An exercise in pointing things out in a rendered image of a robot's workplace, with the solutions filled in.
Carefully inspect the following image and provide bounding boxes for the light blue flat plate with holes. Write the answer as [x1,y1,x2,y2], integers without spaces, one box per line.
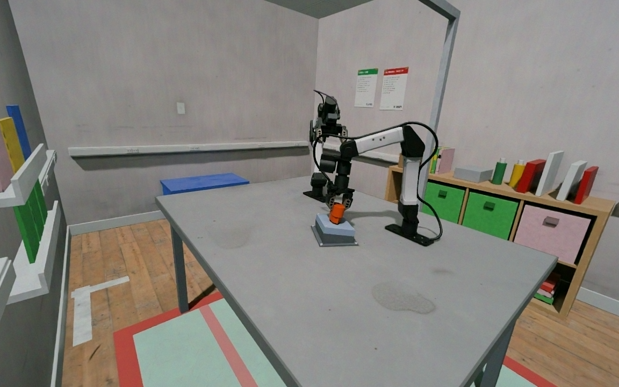
[316,214,355,237]

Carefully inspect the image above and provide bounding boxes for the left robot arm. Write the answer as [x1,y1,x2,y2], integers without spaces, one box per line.
[319,125,434,247]

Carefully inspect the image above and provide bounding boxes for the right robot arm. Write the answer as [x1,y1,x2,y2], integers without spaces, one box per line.
[303,96,340,203]

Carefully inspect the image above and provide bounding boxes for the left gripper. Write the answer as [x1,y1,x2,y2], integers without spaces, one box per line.
[326,175,355,211]

